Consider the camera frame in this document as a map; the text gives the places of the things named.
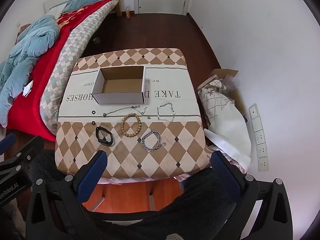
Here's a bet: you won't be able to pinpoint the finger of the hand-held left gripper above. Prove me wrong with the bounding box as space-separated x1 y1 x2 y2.
0 136 45 174
0 133 16 155

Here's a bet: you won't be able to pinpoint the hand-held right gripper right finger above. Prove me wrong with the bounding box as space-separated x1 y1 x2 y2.
211 151 293 240

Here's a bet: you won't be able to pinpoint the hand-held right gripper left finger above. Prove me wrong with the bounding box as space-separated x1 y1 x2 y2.
25 150 109 240

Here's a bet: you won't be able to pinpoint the black bangle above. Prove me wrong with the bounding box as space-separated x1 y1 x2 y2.
95 126 114 146

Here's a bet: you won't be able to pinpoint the wooden bead bracelet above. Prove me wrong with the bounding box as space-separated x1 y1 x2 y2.
121 113 142 138

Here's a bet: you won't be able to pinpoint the thin silver necklace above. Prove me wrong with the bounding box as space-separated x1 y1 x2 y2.
102 105 148 118

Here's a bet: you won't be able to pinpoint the cardboard box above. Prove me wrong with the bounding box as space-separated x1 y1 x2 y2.
92 65 146 105

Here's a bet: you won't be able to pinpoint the silver charm bracelet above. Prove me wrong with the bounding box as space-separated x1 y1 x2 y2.
156 102 176 123

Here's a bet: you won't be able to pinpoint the red blanket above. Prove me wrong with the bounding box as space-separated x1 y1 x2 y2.
4 0 116 142

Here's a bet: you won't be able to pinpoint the white paper scrap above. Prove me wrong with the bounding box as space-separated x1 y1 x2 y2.
22 80 34 98

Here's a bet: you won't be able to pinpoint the white power strip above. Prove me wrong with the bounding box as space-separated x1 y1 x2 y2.
248 103 269 173

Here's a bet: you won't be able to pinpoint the person's dark fuzzy pants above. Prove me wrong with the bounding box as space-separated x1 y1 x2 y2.
27 150 241 240

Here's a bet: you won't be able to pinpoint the white checked floral cloth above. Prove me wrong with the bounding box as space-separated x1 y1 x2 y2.
197 78 234 126

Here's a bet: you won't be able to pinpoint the grey fuzzy cloth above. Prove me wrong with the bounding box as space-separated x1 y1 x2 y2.
164 232 186 240

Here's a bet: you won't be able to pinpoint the clear plastic wrap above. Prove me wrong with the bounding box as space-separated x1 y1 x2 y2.
222 76 241 91

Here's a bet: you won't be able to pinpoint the brown cardboard carton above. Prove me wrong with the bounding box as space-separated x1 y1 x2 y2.
208 68 247 117

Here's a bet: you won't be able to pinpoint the diamond-patterned printed tablecloth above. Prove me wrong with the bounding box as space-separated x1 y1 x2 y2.
54 47 211 181

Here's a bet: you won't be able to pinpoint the checked quilt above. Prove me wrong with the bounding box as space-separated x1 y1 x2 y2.
40 0 121 136

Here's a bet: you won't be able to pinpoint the white pillow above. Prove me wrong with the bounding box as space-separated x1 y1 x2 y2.
43 0 76 15

